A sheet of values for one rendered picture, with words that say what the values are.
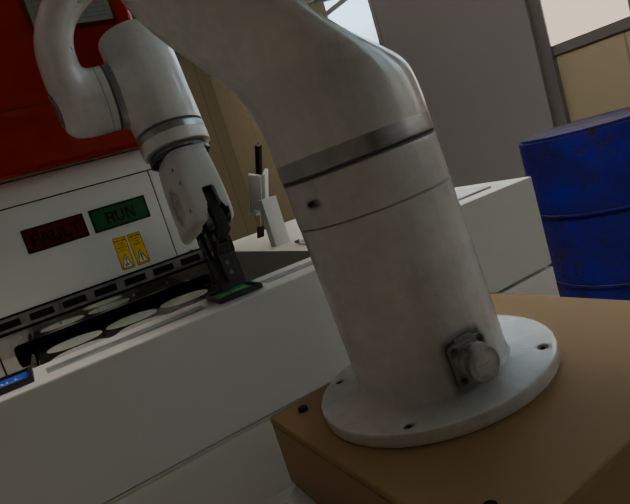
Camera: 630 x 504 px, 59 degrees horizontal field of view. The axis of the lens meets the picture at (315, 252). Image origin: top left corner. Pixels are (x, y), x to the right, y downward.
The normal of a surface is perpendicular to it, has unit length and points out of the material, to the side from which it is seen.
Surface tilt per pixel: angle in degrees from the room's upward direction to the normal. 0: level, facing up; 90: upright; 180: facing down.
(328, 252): 93
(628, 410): 3
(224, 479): 90
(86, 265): 90
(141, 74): 79
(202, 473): 90
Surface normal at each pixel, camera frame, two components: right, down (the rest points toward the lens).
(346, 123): -0.04, 0.16
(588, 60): -0.84, 0.33
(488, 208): 0.47, 0.00
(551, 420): -0.35, -0.92
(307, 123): -0.41, 0.33
